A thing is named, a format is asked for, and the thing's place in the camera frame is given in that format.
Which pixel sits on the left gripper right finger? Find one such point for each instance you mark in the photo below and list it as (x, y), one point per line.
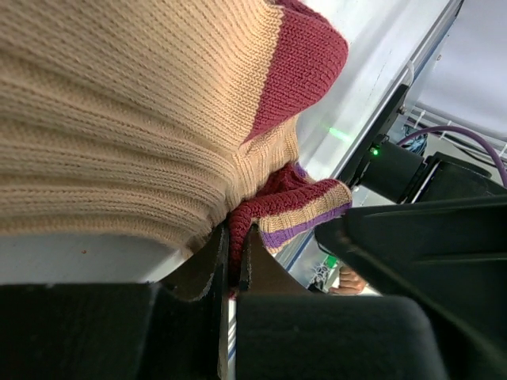
(286, 332)

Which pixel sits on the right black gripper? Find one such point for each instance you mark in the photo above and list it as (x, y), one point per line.
(450, 258)

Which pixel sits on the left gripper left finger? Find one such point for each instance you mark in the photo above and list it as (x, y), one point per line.
(175, 328)

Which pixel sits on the tan maroon purple striped sock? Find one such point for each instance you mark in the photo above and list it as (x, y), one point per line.
(163, 119)

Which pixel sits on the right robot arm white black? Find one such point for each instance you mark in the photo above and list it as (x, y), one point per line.
(404, 177)

